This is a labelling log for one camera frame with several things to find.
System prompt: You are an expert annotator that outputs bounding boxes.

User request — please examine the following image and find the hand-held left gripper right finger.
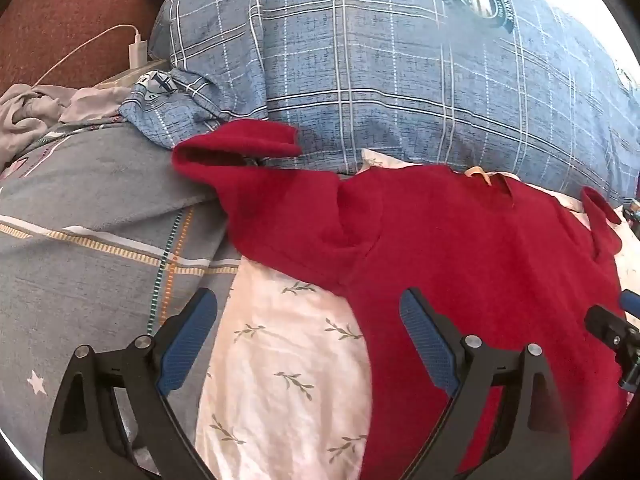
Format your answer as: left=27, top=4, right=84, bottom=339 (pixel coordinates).
left=399, top=287, right=573, bottom=480

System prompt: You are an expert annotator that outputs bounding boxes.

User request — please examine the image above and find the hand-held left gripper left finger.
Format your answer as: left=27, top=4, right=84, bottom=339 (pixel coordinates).
left=42, top=287, right=221, bottom=480

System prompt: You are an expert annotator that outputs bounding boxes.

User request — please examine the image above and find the red knit sweater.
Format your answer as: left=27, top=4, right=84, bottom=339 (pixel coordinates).
left=171, top=121, right=632, bottom=480

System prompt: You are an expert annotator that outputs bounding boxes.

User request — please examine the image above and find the white leaf-print bed sheet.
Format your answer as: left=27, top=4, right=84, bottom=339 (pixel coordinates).
left=192, top=147, right=640, bottom=480

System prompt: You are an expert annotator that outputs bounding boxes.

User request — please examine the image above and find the grey striped quilt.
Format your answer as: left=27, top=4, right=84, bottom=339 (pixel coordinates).
left=0, top=119, right=242, bottom=467

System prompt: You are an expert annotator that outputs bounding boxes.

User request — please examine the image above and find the small blue plaid pillowcase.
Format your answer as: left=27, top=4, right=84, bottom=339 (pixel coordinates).
left=119, top=67, right=241, bottom=150

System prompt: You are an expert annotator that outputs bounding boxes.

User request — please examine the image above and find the large blue plaid pillow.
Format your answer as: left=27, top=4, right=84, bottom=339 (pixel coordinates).
left=149, top=0, right=640, bottom=207

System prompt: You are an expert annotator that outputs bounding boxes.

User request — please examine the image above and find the pale lilac cloth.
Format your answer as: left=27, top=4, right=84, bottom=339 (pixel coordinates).
left=0, top=82, right=132, bottom=167

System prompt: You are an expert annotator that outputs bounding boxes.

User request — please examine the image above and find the reddish brown headboard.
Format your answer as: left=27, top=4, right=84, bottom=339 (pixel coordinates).
left=0, top=0, right=173, bottom=97

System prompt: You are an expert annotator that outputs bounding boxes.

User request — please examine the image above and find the white charger cable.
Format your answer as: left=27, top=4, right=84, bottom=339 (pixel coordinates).
left=34, top=24, right=139, bottom=89

